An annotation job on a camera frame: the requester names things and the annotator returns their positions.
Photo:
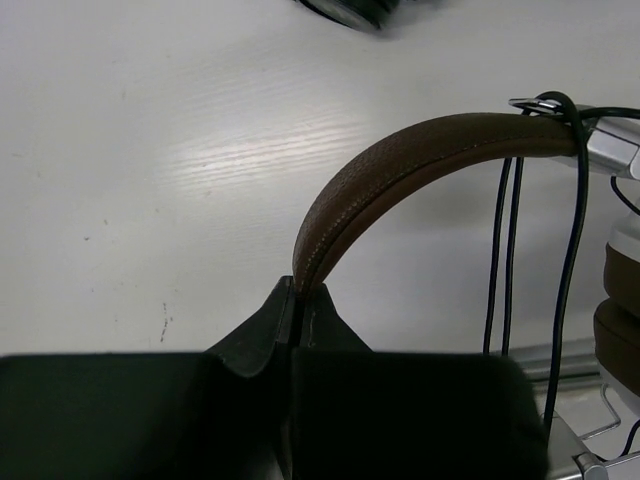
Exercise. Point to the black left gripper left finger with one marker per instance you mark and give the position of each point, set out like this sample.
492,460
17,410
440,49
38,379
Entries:
156,415

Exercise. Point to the aluminium front rail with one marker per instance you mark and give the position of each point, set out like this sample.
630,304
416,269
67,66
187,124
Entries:
578,363

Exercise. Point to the brown silver over-ear headphones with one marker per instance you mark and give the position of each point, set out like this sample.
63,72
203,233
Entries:
605,139

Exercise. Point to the black on-ear headphones right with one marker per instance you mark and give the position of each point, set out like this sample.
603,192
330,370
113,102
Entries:
360,15

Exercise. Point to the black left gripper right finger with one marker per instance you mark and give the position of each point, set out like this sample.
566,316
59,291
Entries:
361,414

